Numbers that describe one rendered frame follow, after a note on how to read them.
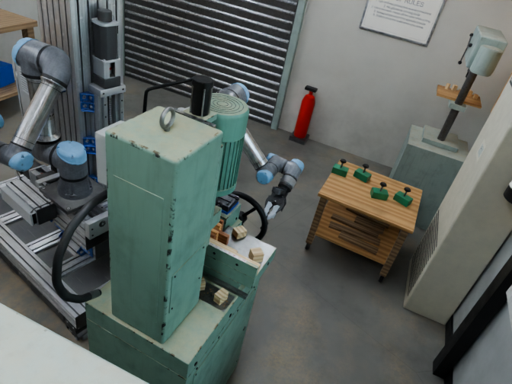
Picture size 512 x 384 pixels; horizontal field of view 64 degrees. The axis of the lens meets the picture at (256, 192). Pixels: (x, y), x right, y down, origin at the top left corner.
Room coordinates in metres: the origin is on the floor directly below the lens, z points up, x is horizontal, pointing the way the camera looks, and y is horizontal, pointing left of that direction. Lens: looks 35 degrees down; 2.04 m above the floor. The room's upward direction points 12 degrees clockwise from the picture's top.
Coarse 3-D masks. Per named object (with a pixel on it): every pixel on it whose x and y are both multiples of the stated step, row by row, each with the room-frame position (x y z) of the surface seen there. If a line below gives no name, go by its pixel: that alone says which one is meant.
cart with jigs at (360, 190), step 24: (336, 168) 2.63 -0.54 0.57; (360, 168) 2.70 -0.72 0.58; (336, 192) 2.39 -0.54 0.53; (360, 192) 2.45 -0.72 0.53; (384, 192) 2.44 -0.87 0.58; (408, 192) 2.59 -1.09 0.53; (336, 216) 2.56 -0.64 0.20; (360, 216) 2.63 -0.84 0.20; (384, 216) 2.22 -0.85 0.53; (408, 216) 2.28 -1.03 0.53; (312, 240) 2.33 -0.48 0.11; (336, 240) 2.31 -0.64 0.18; (360, 240) 2.34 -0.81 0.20; (384, 240) 2.43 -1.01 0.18; (384, 264) 2.17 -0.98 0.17
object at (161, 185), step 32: (128, 128) 0.91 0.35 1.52; (160, 128) 0.94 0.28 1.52; (192, 128) 0.98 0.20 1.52; (128, 160) 0.85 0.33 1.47; (160, 160) 0.82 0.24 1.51; (192, 160) 0.86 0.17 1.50; (128, 192) 0.84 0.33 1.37; (160, 192) 0.81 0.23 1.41; (192, 192) 0.88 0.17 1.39; (128, 224) 0.84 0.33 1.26; (160, 224) 0.81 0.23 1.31; (192, 224) 0.90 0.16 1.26; (128, 256) 0.84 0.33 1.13; (160, 256) 0.81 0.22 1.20; (192, 256) 0.91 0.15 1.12; (128, 288) 0.84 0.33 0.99; (160, 288) 0.81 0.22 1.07; (192, 288) 0.94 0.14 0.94; (128, 320) 0.85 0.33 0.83; (160, 320) 0.80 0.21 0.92
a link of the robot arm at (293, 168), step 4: (292, 160) 1.84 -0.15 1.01; (296, 160) 1.83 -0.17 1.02; (288, 164) 1.80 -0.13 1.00; (292, 164) 1.80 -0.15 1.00; (296, 164) 1.81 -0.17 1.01; (300, 164) 1.81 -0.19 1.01; (284, 168) 1.78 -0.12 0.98; (288, 168) 1.78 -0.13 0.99; (292, 168) 1.78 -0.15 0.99; (296, 168) 1.78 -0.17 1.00; (300, 168) 1.80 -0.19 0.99; (284, 172) 1.78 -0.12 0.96; (288, 172) 1.76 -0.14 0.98; (292, 172) 1.76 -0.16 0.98; (296, 172) 1.77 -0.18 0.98; (300, 172) 1.79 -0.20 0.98; (292, 176) 1.74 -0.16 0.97; (296, 176) 1.76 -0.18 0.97; (296, 180) 1.75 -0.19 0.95
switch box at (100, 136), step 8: (120, 120) 1.01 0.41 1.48; (104, 128) 0.95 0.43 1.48; (96, 136) 0.92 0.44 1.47; (104, 136) 0.91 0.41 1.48; (96, 144) 0.92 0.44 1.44; (104, 144) 0.91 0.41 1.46; (96, 152) 0.92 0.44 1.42; (104, 152) 0.91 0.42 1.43; (104, 160) 0.91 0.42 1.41; (104, 168) 0.91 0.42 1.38; (104, 176) 0.91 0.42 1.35; (104, 184) 0.91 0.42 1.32
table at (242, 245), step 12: (228, 228) 1.34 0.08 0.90; (240, 240) 1.28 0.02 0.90; (252, 240) 1.30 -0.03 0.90; (240, 252) 1.21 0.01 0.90; (264, 252) 1.24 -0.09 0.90; (204, 264) 1.16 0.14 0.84; (216, 264) 1.14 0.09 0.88; (264, 264) 1.17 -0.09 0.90; (228, 276) 1.12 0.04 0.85; (240, 276) 1.10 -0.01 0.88
